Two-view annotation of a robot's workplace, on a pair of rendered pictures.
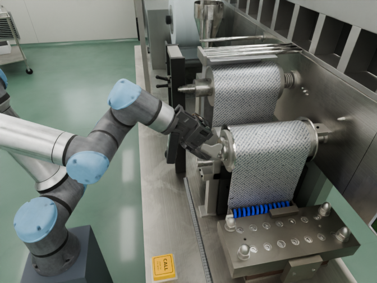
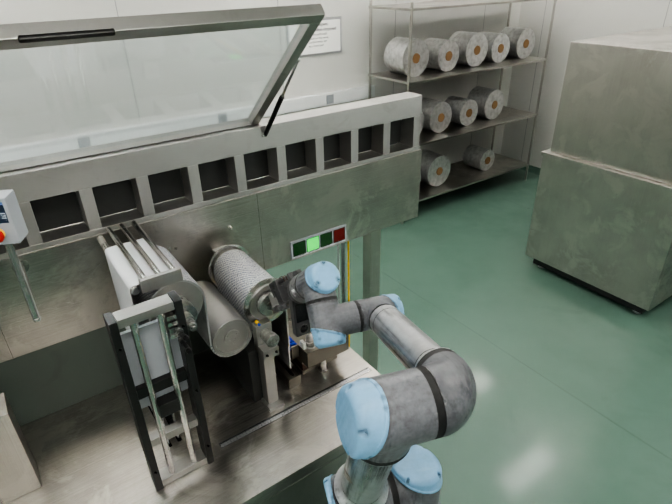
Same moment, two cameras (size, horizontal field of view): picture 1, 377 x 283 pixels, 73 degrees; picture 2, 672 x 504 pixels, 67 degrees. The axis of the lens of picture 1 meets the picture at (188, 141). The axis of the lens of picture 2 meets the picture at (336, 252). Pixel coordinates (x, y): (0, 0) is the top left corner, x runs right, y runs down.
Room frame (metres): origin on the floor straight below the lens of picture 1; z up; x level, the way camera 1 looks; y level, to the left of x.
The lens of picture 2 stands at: (0.92, 1.08, 2.08)
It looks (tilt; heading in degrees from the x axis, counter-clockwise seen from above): 29 degrees down; 246
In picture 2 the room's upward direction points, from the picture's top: 1 degrees counter-clockwise
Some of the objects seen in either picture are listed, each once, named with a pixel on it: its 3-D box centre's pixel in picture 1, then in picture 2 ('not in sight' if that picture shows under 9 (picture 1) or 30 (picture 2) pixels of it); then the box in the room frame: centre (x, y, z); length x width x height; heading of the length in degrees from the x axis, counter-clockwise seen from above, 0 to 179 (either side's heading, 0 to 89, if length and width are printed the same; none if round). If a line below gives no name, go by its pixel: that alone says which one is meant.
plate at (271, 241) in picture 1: (284, 237); (296, 321); (0.46, -0.31, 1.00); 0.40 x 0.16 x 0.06; 100
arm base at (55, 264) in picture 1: (53, 246); not in sight; (0.46, 0.45, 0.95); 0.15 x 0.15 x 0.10
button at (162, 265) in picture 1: (163, 266); not in sight; (0.41, 0.08, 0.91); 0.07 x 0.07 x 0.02; 10
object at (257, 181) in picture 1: (265, 181); (268, 305); (0.57, -0.25, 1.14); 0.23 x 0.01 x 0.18; 100
